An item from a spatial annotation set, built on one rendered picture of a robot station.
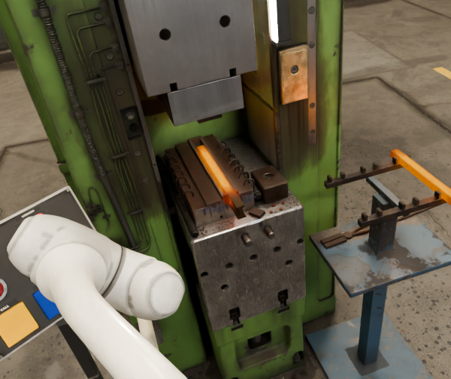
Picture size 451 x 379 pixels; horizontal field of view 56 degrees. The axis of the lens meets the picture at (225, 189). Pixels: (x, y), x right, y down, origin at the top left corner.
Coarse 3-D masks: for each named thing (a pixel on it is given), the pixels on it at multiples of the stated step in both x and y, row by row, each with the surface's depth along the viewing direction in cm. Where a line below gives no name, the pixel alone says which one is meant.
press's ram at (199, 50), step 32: (128, 0) 92; (160, 0) 95; (192, 0) 97; (224, 0) 99; (128, 32) 104; (160, 32) 98; (192, 32) 101; (224, 32) 103; (160, 64) 102; (192, 64) 105; (224, 64) 107; (256, 64) 110
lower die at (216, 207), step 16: (176, 144) 162; (192, 144) 158; (208, 144) 159; (192, 160) 151; (224, 160) 148; (176, 176) 147; (192, 176) 143; (208, 176) 142; (208, 192) 134; (240, 192) 132; (192, 208) 130; (208, 208) 130; (224, 208) 132
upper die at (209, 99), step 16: (224, 80) 110; (240, 80) 111; (160, 96) 122; (176, 96) 108; (192, 96) 109; (208, 96) 111; (224, 96) 112; (240, 96) 114; (176, 112) 110; (192, 112) 111; (208, 112) 113; (224, 112) 114
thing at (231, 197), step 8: (200, 152) 152; (208, 152) 151; (208, 160) 146; (208, 168) 145; (216, 168) 141; (216, 176) 138; (224, 176) 137; (224, 184) 133; (224, 192) 130; (232, 192) 128; (224, 200) 130; (232, 200) 124; (240, 200) 124; (232, 208) 127; (240, 208) 122; (240, 216) 123
